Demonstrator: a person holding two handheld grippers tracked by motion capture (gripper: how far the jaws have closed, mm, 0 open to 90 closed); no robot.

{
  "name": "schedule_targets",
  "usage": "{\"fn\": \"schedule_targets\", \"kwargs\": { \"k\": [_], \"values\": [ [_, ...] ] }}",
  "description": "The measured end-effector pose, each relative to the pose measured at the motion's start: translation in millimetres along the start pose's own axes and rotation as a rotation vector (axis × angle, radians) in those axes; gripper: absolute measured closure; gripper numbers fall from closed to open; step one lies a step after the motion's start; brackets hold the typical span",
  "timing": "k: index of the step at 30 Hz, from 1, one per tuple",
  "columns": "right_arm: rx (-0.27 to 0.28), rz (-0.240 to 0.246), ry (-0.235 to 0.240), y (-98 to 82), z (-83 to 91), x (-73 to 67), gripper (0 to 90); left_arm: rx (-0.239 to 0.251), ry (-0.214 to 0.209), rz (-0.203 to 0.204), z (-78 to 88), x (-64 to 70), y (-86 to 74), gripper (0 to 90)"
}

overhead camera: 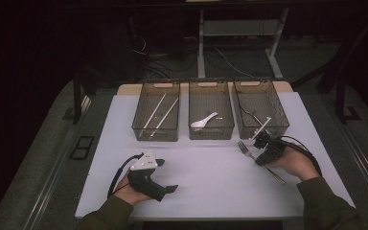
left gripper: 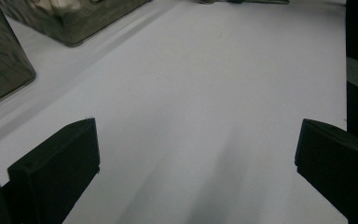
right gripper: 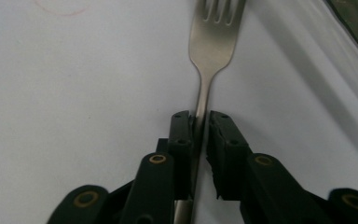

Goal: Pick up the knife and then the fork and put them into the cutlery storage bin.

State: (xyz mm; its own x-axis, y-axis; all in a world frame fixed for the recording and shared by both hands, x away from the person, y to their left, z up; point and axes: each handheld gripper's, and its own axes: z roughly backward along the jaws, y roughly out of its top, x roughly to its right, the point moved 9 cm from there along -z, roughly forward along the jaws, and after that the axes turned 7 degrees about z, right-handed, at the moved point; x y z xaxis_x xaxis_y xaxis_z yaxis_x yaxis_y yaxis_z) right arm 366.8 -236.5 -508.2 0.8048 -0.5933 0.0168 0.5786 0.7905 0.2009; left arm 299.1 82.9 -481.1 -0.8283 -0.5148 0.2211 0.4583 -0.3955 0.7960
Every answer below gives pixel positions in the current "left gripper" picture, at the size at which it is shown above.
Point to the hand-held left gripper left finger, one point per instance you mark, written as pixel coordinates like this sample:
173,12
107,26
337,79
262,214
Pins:
52,171

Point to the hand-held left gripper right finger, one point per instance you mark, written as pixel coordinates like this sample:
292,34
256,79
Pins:
338,168

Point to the translucent grey plastic bin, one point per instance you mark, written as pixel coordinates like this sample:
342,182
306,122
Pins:
0,62
74,21

